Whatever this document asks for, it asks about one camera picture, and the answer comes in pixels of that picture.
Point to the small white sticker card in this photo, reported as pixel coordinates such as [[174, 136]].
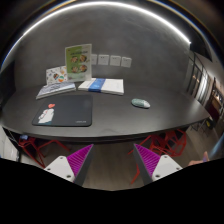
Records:
[[56, 75]]

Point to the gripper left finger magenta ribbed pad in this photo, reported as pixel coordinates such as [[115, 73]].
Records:
[[74, 167]]

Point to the green and white menu stand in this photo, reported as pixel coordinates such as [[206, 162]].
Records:
[[78, 62]]

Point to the white book with blue band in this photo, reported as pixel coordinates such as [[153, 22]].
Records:
[[102, 85]]

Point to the red metal chair left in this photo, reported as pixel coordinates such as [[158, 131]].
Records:
[[26, 141]]

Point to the black framed glass door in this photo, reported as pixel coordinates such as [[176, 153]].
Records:
[[199, 83]]

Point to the curved ceiling light strip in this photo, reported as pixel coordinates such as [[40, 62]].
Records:
[[109, 27]]

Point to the black mouse pad with print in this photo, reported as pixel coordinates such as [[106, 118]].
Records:
[[65, 111]]

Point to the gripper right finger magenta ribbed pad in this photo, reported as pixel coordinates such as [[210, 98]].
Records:
[[153, 167]]

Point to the pale green computer mouse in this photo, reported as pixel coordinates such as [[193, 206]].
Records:
[[140, 103]]

